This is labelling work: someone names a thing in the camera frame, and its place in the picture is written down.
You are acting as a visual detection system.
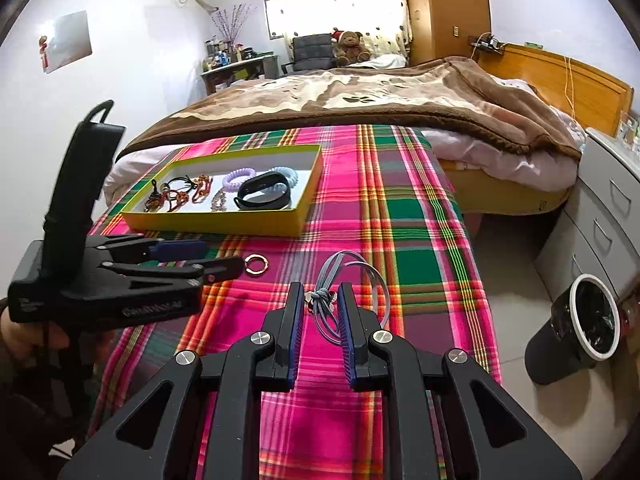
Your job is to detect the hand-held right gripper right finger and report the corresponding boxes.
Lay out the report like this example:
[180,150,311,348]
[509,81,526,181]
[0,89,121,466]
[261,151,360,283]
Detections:
[338,282,583,480]

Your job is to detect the dark red bead bracelet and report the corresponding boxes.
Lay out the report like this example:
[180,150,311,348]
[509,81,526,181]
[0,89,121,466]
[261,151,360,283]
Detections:
[145,180,173,212]

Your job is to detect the purple decorative branches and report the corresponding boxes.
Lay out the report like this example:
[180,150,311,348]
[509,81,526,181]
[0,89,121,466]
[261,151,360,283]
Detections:
[210,4,258,43]

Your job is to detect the black wristband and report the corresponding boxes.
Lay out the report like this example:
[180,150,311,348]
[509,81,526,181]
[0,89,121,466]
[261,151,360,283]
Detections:
[232,171,293,211]

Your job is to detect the grey nightstand with drawers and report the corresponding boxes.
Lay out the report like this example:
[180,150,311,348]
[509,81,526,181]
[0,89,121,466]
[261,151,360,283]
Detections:
[532,127,640,306]

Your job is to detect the light blue spiral hair tie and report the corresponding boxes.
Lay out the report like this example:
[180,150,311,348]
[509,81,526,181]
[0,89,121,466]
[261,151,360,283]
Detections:
[265,165,299,188]

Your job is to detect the clutter on nightstand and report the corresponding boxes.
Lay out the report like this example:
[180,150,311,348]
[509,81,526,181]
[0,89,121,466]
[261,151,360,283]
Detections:
[620,112,640,156]

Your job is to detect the wooden bed frame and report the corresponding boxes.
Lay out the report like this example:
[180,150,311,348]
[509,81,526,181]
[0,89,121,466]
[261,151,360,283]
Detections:
[442,160,573,217]

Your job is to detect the white pillow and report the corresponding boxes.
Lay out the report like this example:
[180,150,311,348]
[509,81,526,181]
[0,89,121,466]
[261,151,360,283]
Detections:
[360,54,408,70]

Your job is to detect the heart patterned curtain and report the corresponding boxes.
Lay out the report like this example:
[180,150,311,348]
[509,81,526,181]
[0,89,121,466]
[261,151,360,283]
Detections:
[267,0,413,58]

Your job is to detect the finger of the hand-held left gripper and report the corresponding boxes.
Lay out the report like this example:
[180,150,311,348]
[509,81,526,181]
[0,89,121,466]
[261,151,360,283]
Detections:
[100,255,246,291]
[87,234,208,265]

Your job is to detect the wall poster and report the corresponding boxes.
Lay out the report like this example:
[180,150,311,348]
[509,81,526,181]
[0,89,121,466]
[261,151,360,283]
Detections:
[39,10,93,73]

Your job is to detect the black trash bin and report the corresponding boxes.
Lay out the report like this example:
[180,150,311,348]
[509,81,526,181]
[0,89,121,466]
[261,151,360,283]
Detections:
[524,275,622,386]

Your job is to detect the yellow cardboard box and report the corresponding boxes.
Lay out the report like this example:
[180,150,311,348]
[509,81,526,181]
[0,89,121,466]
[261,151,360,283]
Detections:
[121,144,323,237]

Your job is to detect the purple spiral hair tie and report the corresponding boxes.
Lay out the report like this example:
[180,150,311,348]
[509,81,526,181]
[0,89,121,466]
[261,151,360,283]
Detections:
[221,170,258,193]

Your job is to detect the brown patterned blanket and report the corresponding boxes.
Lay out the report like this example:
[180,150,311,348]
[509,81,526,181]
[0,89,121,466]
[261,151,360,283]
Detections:
[117,56,583,161]

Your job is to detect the cluster of bottles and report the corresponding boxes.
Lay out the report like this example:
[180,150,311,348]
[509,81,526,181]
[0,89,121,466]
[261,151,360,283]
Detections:
[202,35,261,71]

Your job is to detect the person's left hand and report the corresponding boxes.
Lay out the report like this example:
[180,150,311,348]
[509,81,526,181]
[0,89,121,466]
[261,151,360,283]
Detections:
[0,316,72,362]

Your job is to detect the pink green plaid cloth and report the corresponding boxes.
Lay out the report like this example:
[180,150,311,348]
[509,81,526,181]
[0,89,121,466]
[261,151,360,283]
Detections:
[87,125,502,480]

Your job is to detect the wooden headboard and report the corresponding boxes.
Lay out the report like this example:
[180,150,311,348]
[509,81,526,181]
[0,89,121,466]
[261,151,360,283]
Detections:
[480,42,635,138]

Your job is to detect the black cord bracelet with charm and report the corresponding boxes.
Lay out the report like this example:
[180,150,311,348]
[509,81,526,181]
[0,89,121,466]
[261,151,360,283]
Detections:
[165,174,198,193]

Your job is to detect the brown teddy bear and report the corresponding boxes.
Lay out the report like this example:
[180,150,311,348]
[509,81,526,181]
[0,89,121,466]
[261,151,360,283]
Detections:
[330,29,373,67]

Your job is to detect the wall shelf with chargers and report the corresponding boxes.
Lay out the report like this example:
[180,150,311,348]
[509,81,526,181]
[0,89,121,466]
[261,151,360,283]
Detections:
[469,32,503,55]

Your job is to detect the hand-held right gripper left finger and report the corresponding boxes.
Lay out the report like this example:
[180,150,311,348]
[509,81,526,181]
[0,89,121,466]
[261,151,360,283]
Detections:
[57,281,307,480]

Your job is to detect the black chair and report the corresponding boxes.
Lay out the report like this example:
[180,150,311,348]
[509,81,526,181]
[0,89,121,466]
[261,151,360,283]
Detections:
[281,34,335,77]

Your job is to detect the grey hair tie with charm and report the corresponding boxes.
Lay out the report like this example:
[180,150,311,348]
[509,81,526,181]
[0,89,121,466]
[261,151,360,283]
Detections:
[306,250,393,346]

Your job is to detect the red orange braided bracelet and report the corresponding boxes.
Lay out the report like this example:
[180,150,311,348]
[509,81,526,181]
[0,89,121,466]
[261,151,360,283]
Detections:
[167,187,194,211]
[192,174,215,204]

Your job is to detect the wooden wardrobe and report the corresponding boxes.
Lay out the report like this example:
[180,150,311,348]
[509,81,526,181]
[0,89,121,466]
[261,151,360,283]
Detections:
[400,0,493,67]

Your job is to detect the dark wooden desk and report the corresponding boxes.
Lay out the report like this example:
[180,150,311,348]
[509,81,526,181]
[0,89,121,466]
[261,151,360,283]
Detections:
[200,52,281,95]

